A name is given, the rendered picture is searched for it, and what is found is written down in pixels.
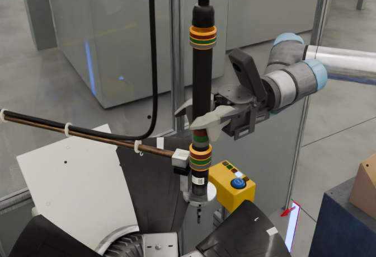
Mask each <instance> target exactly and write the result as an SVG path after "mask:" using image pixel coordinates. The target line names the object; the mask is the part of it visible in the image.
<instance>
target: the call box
mask: <svg viewBox="0 0 376 257"><path fill-rule="evenodd" d="M225 161H227V160H225ZM223 162H224V161H223ZM227 162H228V161H227ZM228 163H229V162H228ZM229 165H232V164H231V163H229ZM232 166H233V165H232ZM233 168H235V167H234V166H233ZM235 169H236V170H238V169H237V168H235ZM237 172H240V171H239V170H238V171H237ZM237 172H236V173H237ZM240 173H241V172H240ZM241 174H242V176H240V177H238V176H236V175H235V173H233V172H231V169H230V170H229V169H228V168H227V166H224V165H223V164H222V162H221V163H219V164H217V165H214V166H212V167H210V168H209V182H211V183H212V184H213V185H214V186H215V188H216V190H217V195H216V200H218V201H219V202H220V203H221V204H222V205H223V206H224V207H225V208H227V209H228V210H229V211H230V212H231V213H232V212H233V211H234V210H235V209H236V208H237V207H238V206H239V205H240V204H241V203H242V202H243V201H244V200H250V201H251V202H253V200H254V195H255V186H256V184H255V183H254V182H253V181H252V180H249V181H247V182H245V181H244V182H245V184H244V186H243V187H241V188H237V187H235V186H233V180H234V179H235V178H241V179H242V178H244V177H246V175H244V174H243V173H241Z"/></svg>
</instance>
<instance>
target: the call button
mask: <svg viewBox="0 0 376 257"><path fill-rule="evenodd" d="M244 184H245V182H244V180H243V179H241V178H235V179H234V180H233V186H235V187H237V188H241V187H243V186H244Z"/></svg>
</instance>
